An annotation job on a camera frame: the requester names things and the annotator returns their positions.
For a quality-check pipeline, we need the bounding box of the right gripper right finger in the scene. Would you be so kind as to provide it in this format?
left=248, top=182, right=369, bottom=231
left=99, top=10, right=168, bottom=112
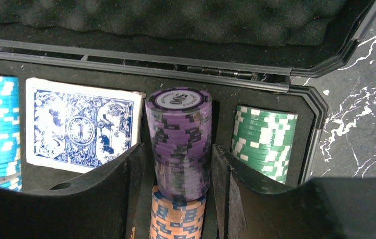
left=212, top=144, right=376, bottom=239

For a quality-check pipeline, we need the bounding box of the green blue chip row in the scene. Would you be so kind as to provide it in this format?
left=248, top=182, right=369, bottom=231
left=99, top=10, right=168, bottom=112
left=231, top=105, right=298, bottom=184

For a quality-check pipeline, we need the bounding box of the blue playing card deck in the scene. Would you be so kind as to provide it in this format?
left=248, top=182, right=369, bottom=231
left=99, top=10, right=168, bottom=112
left=25, top=77, right=146, bottom=173

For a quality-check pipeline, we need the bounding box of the black poker set case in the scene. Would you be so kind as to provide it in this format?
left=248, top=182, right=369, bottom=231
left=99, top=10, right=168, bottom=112
left=0, top=0, right=376, bottom=185

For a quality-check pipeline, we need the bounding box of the purple poker chip stack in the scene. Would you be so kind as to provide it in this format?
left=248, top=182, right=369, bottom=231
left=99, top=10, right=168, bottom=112
left=145, top=87, right=212, bottom=201

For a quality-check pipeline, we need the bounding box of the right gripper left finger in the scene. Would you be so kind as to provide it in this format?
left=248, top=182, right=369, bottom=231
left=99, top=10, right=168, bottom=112
left=0, top=143, right=146, bottom=239

